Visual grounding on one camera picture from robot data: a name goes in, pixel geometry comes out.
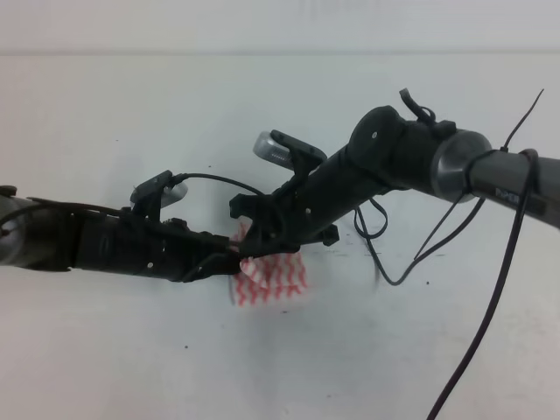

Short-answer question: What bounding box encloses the black left camera cable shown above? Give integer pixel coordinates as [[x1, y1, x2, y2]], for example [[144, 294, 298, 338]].
[[172, 173, 266, 198]]

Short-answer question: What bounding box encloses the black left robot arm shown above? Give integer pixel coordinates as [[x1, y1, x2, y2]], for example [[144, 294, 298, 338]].
[[1, 185, 241, 283]]

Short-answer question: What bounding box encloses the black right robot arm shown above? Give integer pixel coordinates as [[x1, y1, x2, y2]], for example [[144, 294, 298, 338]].
[[230, 90, 559, 256]]

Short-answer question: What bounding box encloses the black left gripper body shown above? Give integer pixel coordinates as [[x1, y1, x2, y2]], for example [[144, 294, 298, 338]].
[[73, 208, 206, 280]]

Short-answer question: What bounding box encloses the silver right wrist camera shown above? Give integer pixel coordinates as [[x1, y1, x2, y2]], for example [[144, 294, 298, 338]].
[[253, 129, 327, 187]]

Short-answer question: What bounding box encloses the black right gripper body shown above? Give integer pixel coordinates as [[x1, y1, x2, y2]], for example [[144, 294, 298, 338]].
[[251, 182, 340, 247]]

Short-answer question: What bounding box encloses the black right camera cable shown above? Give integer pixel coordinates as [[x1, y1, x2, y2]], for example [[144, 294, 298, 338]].
[[349, 148, 560, 420]]

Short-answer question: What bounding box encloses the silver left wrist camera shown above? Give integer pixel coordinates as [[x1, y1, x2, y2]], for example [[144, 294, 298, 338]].
[[130, 170, 188, 221]]

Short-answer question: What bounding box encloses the pink white wavy towel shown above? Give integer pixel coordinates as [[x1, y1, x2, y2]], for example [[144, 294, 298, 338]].
[[227, 220, 312, 308]]

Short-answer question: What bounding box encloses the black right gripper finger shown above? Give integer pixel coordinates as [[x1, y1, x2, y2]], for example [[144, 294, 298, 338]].
[[229, 194, 273, 219], [238, 227, 301, 258]]

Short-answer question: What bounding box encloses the black camera cable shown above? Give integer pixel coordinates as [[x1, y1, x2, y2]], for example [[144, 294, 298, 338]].
[[172, 173, 266, 198], [349, 148, 560, 420]]

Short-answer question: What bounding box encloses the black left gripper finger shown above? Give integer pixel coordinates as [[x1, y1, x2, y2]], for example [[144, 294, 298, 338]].
[[174, 253, 241, 284], [183, 220, 238, 253]]

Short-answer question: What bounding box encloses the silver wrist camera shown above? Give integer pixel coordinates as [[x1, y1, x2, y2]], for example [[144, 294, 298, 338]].
[[253, 129, 327, 187], [130, 170, 188, 221]]

